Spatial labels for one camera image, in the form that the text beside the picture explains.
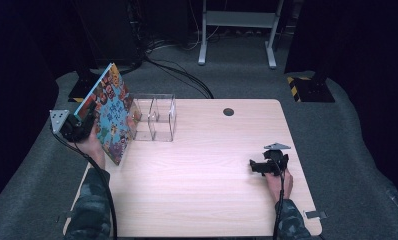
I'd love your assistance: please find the yellow black striped block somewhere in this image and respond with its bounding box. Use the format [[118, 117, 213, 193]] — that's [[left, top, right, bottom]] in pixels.
[[286, 75, 336, 104]]

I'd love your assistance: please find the black stand base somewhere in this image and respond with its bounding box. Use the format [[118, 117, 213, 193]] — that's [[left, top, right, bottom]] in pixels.
[[67, 68, 102, 104]]

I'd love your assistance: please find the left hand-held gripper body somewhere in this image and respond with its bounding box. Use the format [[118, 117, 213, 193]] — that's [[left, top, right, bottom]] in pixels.
[[49, 109, 96, 143]]

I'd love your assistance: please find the person's right hand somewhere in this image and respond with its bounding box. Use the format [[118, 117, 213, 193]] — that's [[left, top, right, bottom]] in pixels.
[[264, 167, 294, 204]]

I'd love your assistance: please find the colourful cartoon animal picture book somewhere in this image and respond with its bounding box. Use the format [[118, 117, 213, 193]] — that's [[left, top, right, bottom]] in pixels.
[[74, 62, 142, 166]]

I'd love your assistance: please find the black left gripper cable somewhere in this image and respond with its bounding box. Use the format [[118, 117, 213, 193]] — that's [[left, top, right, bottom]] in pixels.
[[52, 128, 119, 240]]

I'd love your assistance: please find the dark cabinet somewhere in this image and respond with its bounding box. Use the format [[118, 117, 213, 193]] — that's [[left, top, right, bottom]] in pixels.
[[71, 0, 146, 69]]

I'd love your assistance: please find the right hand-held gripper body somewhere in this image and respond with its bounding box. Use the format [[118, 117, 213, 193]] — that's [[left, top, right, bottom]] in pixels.
[[262, 142, 292, 176]]

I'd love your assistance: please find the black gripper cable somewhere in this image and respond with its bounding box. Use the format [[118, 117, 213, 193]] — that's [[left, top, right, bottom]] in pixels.
[[272, 159, 286, 240], [52, 128, 119, 240]]

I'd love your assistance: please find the person's left hand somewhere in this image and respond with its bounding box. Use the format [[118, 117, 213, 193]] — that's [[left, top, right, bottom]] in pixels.
[[67, 124, 107, 170]]

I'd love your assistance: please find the bundle of black floor cables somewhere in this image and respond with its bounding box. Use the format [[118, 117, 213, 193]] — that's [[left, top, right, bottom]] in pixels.
[[120, 31, 215, 100]]

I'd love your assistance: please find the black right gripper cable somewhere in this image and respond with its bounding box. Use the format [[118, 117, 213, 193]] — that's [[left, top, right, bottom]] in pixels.
[[272, 159, 286, 240]]

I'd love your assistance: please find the white metal stand frame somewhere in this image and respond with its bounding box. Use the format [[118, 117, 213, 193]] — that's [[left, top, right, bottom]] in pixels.
[[197, 0, 285, 70]]

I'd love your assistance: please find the grey tape strip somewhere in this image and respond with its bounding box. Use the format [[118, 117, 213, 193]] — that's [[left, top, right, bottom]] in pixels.
[[304, 210, 328, 220]]

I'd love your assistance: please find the clear acrylic book holder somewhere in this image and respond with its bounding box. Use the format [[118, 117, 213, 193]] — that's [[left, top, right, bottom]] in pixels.
[[129, 93, 178, 143]]

